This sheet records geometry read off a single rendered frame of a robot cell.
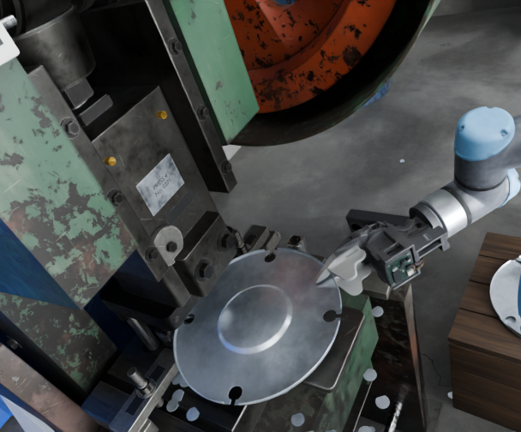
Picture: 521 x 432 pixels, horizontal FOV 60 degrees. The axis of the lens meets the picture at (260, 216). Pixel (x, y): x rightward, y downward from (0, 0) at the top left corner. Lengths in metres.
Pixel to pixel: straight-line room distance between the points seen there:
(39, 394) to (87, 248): 0.53
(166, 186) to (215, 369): 0.29
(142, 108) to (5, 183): 0.21
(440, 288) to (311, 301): 1.06
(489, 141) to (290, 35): 0.37
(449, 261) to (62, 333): 1.38
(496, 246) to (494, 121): 0.73
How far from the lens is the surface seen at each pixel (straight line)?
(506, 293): 1.29
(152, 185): 0.60
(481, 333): 1.23
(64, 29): 0.57
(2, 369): 0.95
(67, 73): 0.57
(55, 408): 1.00
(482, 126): 0.72
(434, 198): 0.78
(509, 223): 1.99
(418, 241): 0.75
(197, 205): 0.67
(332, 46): 0.77
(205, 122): 0.62
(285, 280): 0.78
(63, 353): 0.91
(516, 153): 0.74
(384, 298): 0.94
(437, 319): 1.68
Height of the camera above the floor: 1.36
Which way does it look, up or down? 38 degrees down
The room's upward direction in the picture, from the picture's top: 22 degrees counter-clockwise
